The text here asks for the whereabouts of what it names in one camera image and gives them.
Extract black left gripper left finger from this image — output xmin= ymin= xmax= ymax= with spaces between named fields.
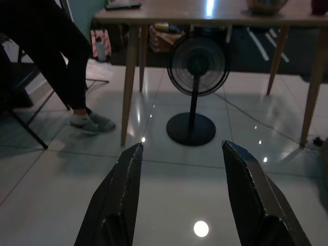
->
xmin=74 ymin=142 xmax=144 ymax=246

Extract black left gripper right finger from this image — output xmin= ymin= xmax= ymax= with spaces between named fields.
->
xmin=221 ymin=140 xmax=312 ymax=246

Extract grey sneaker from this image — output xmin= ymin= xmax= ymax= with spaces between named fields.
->
xmin=69 ymin=114 xmax=100 ymax=136
xmin=86 ymin=107 xmax=116 ymax=132

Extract light wooden table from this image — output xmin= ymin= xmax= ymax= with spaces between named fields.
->
xmin=93 ymin=0 xmax=328 ymax=150

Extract grey water bottle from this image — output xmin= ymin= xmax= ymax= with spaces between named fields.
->
xmin=95 ymin=36 xmax=107 ymax=62

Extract pink striped bag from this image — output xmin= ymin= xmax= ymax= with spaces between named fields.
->
xmin=91 ymin=28 xmax=113 ymax=61

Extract black folding chair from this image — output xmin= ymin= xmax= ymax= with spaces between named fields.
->
xmin=0 ymin=33 xmax=110 ymax=150

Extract brown cardboard box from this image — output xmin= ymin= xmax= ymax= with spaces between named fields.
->
xmin=149 ymin=24 xmax=185 ymax=53

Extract person's legs in black trousers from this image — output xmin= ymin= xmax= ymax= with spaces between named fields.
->
xmin=0 ymin=0 xmax=93 ymax=117

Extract patterned bowl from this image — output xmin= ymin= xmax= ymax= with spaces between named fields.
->
xmin=241 ymin=0 xmax=288 ymax=16

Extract black remote control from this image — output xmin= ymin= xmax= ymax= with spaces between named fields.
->
xmin=105 ymin=2 xmax=142 ymax=11

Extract dark purple cup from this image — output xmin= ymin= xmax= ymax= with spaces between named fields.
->
xmin=311 ymin=0 xmax=328 ymax=15

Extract thin floor cable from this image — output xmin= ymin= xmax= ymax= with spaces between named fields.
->
xmin=215 ymin=92 xmax=303 ymax=147

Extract black pedestal fan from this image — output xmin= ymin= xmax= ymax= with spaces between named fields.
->
xmin=166 ymin=34 xmax=231 ymax=147

